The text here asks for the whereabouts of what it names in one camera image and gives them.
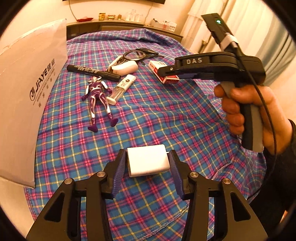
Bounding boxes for red white cigarette box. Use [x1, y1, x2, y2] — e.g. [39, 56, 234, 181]
[149, 60, 180, 84]

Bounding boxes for black eyeglasses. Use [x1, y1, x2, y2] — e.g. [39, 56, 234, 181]
[115, 48, 163, 65]

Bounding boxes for white power adapter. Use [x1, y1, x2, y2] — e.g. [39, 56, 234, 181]
[127, 144, 170, 177]

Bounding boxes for black marker pen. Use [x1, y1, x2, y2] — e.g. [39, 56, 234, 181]
[66, 65, 121, 82]

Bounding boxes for purple action figure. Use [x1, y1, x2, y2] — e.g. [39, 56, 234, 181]
[81, 76, 118, 133]

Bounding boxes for person right hand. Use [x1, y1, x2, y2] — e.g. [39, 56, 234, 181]
[214, 84, 292, 154]

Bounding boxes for clear white lighter tube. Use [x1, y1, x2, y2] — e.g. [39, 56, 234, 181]
[107, 74, 136, 105]

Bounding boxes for white box on cabinet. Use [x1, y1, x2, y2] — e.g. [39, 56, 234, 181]
[150, 19, 177, 32]

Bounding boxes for black tracker device green light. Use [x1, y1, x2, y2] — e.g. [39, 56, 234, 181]
[201, 13, 238, 54]

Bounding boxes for blue plaid cloth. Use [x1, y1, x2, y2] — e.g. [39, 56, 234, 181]
[24, 28, 268, 241]

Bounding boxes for clear glass cups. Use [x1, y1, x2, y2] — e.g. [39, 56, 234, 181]
[125, 9, 142, 23]

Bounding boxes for gold jar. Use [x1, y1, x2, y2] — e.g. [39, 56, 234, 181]
[98, 13, 106, 21]

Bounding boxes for red tray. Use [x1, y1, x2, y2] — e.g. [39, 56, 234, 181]
[76, 17, 93, 23]

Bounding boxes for grey tv cabinet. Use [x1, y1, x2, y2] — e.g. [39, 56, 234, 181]
[66, 20, 183, 43]

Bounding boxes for white cardboard box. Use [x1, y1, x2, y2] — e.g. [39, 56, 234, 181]
[1, 19, 68, 188]

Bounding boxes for black cable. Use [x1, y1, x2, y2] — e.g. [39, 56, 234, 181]
[227, 33, 278, 163]

